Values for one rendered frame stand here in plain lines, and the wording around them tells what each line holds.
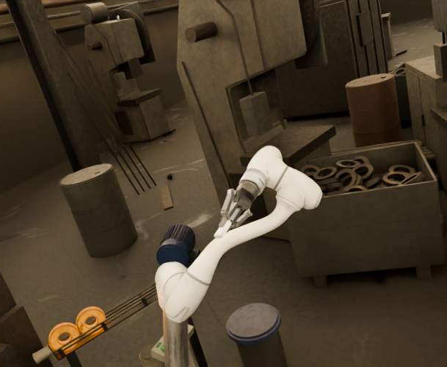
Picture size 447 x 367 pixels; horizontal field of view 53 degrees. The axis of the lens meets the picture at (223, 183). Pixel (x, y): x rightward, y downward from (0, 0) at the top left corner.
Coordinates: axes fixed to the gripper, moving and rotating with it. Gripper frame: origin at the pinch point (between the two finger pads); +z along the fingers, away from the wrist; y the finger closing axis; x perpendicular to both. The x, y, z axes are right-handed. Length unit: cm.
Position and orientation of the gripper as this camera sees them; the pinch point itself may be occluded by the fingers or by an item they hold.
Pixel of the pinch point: (223, 229)
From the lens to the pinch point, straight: 149.4
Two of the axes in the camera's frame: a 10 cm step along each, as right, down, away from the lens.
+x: -6.8, 1.6, 7.1
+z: -4.6, 6.6, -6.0
